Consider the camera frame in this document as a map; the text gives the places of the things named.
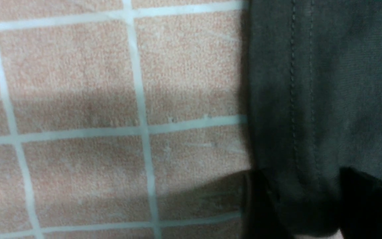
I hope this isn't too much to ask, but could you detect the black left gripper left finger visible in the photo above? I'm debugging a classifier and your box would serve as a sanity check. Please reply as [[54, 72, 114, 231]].
[[241, 170, 294, 239]]

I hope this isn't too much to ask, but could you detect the pink checkered table cloth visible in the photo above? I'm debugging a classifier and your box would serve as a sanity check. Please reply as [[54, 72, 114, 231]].
[[0, 0, 249, 239]]

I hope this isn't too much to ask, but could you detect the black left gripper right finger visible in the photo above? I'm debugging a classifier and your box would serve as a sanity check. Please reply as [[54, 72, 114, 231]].
[[340, 168, 382, 239]]

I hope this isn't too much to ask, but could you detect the dark gray long-sleeve top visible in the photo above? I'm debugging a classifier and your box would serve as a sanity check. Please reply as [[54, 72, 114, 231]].
[[246, 0, 382, 237]]

